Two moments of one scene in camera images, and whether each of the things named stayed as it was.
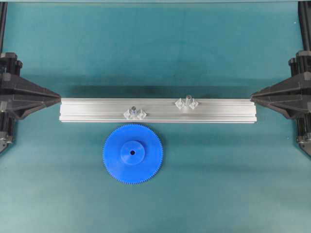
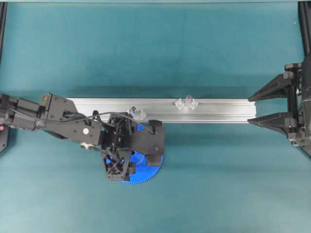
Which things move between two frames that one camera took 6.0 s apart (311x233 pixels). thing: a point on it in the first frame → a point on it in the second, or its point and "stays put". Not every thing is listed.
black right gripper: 300,81 → 289,85
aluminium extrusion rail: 158,109 stays put
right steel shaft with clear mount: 190,103 stays put
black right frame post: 304,16 stays put
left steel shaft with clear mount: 133,113 stays put
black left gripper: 10,82 → 117,135
